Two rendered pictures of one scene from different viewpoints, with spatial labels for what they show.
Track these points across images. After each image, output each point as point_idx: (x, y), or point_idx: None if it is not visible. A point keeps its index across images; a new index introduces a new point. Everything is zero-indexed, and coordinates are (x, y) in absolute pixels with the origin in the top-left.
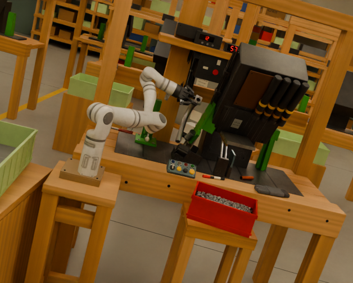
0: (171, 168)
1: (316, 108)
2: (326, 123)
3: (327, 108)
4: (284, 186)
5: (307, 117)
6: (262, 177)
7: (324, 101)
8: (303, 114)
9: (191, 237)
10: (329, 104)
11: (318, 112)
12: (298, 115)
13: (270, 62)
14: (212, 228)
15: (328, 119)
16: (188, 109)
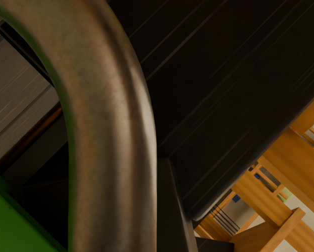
0: None
1: (309, 171)
2: (263, 166)
3: (297, 194)
4: None
5: (297, 131)
6: (0, 113)
7: None
8: (304, 131)
9: None
10: (307, 203)
11: (288, 180)
12: (302, 122)
13: None
14: None
15: (273, 175)
16: (45, 48)
